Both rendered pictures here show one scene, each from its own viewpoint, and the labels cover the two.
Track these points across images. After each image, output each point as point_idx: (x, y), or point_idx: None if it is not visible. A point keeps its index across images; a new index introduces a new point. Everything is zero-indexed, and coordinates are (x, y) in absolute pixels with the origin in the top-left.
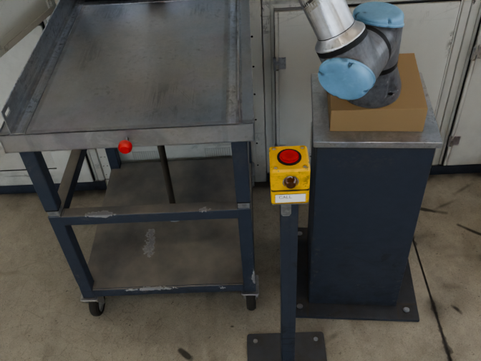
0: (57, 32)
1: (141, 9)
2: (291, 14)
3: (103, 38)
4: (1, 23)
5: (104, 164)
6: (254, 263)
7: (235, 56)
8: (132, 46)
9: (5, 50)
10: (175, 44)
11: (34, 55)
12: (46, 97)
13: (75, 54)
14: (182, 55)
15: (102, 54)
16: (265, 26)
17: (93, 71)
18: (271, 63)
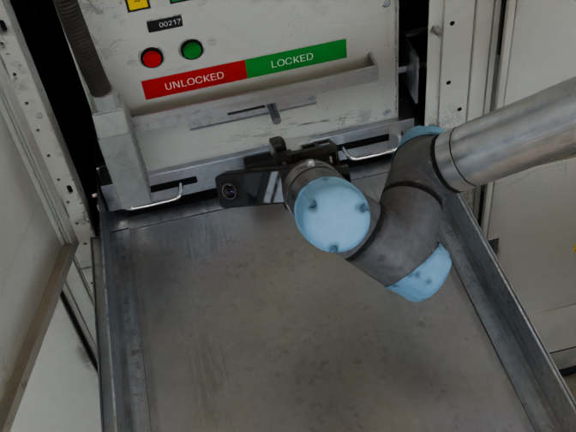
0: (117, 321)
1: (252, 224)
2: (518, 175)
3: (213, 318)
4: (3, 333)
5: None
6: None
7: (506, 337)
8: (284, 336)
9: (23, 387)
10: (367, 316)
11: (118, 427)
12: None
13: (177, 375)
14: (397, 346)
15: (234, 369)
16: (465, 197)
17: (237, 423)
18: None
